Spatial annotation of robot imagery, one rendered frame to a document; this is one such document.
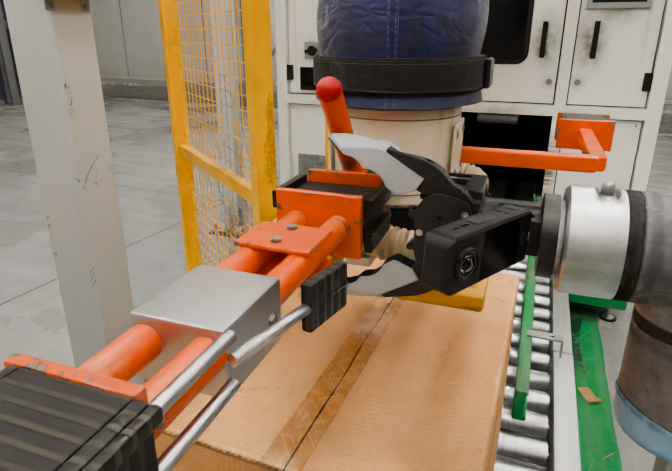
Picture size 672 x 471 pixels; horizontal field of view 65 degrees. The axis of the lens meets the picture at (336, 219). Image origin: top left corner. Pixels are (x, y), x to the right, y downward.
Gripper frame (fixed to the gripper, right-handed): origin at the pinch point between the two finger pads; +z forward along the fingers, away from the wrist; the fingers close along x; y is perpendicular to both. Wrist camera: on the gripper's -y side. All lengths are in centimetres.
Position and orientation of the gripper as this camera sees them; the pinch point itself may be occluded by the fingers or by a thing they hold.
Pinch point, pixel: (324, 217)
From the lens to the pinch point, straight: 48.8
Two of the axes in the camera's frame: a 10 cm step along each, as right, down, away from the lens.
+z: -9.4, -1.1, 3.2
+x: 0.0, -9.4, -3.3
